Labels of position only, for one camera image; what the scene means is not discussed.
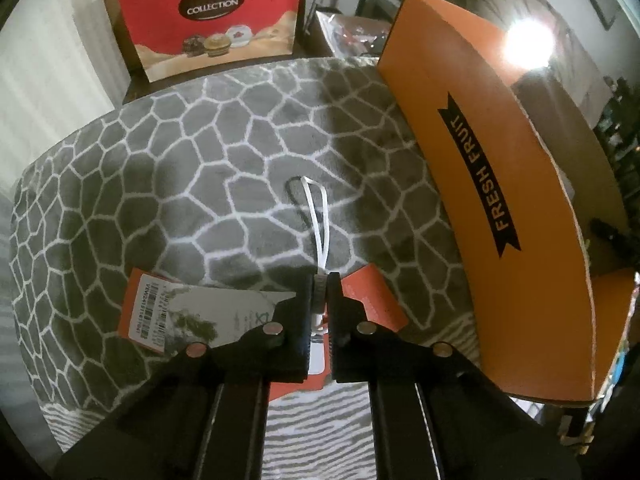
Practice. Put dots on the red gift bag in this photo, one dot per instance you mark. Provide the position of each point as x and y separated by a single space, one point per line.
210 25

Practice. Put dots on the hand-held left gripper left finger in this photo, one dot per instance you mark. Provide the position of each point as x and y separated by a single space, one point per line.
295 330

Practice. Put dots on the grey patterned blanket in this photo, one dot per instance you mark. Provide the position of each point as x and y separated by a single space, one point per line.
175 160

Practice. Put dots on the large orange cardboard box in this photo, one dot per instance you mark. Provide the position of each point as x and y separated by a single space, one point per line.
450 135

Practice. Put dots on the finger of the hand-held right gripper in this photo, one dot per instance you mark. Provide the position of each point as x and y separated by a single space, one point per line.
607 232

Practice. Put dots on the clear plastic wrapped item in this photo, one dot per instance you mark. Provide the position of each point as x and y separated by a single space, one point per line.
350 32

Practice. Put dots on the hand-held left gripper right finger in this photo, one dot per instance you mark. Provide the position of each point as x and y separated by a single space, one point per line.
345 330

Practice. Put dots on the dark wooden table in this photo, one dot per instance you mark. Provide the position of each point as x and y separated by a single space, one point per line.
129 95

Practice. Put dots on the orange tagged packet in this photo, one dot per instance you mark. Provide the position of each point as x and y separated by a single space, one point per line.
150 310

